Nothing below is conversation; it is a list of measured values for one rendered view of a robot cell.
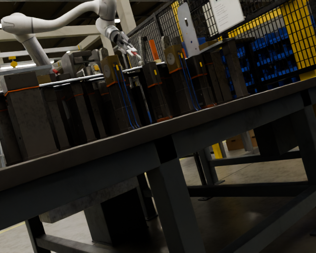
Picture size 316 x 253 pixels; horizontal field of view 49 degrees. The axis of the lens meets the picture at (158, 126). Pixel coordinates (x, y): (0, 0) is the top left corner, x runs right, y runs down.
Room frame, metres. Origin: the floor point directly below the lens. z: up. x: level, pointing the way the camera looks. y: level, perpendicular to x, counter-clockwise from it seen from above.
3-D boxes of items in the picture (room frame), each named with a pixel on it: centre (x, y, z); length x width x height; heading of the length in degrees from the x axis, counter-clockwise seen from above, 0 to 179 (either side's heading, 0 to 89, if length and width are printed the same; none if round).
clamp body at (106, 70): (1.56, 0.12, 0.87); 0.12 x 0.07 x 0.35; 34
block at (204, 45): (1.99, -0.41, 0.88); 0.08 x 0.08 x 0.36; 34
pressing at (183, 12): (2.08, -0.34, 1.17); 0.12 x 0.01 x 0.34; 34
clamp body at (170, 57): (1.73, -0.19, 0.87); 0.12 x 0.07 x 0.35; 34
